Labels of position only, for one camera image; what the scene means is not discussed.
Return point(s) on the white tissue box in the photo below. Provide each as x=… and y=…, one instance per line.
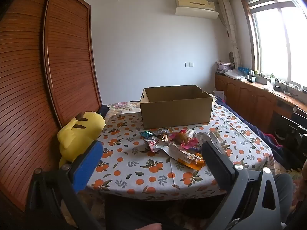
x=268, y=86

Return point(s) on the orange fruit print tablecloth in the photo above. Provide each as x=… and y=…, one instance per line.
x=134, y=163

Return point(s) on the person's grey trouser leg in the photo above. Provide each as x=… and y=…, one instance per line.
x=284, y=191

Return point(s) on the low wooden cabinet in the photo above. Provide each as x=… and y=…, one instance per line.
x=247, y=100

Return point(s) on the brown cardboard box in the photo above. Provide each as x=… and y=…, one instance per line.
x=175, y=112

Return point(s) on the white paper bag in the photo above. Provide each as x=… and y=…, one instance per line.
x=219, y=95

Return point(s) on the wooden slatted wardrobe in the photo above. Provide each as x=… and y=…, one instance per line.
x=28, y=76

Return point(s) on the pink drumstick snack packet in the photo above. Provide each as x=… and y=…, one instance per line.
x=182, y=139

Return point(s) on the clear plastic bag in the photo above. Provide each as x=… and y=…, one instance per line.
x=233, y=74

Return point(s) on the row of blue bottles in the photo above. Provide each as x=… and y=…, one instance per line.
x=242, y=70

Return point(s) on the teal candy wrapper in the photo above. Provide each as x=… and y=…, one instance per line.
x=145, y=134

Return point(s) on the yellow plush toy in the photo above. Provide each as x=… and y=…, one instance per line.
x=76, y=134

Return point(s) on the black chair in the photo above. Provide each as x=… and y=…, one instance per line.
x=292, y=129

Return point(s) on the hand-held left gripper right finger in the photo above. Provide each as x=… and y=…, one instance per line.
x=215, y=163

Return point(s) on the stack of boxes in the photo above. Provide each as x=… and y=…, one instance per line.
x=224, y=66

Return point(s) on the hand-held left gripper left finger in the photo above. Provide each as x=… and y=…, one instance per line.
x=87, y=165

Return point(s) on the orange brown snack packet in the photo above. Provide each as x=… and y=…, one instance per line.
x=189, y=160

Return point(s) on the floral blanket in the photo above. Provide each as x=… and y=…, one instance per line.
x=122, y=105

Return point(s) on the white wall air conditioner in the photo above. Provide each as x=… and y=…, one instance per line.
x=195, y=7

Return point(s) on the red white snack packet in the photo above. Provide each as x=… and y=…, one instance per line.
x=152, y=145

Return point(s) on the person's left hand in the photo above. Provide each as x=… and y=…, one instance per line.
x=148, y=227

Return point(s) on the round grey fan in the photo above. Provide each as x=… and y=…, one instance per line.
x=231, y=57

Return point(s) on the pale patterned curtain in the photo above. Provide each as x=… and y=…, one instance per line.
x=230, y=28

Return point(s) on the white wall switch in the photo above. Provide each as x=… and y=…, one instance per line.
x=189, y=64

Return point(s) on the wooden framed window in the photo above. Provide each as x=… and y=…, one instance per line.
x=271, y=40

